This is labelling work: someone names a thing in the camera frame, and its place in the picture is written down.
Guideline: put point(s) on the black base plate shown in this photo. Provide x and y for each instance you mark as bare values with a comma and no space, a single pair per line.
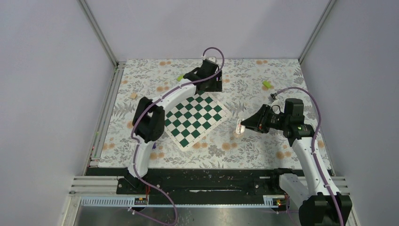
206,186

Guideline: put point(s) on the small wooden cube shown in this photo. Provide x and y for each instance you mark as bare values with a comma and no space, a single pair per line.
133,95

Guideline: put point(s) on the floral patterned table mat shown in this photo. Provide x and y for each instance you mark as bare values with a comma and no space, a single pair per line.
243,94

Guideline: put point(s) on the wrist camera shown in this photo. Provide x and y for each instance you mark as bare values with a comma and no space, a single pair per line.
210,58
274,99

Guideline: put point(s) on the white earbud case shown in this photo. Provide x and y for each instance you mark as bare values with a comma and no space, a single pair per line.
239,127

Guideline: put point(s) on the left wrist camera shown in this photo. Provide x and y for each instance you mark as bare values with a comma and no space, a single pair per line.
210,58

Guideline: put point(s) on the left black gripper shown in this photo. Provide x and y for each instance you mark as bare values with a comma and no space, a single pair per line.
217,86

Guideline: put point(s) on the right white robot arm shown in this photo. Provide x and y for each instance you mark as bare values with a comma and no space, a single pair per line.
320,202

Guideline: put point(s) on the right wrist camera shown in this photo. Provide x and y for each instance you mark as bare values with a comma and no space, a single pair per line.
274,99

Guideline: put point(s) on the green block right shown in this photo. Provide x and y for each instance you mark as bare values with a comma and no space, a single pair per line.
267,84

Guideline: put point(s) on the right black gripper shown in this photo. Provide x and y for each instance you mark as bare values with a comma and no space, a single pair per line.
258,121

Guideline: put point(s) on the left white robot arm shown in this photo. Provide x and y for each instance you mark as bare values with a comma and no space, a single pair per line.
149,118

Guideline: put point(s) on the green white chessboard mat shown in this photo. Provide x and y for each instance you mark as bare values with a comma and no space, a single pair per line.
195,117

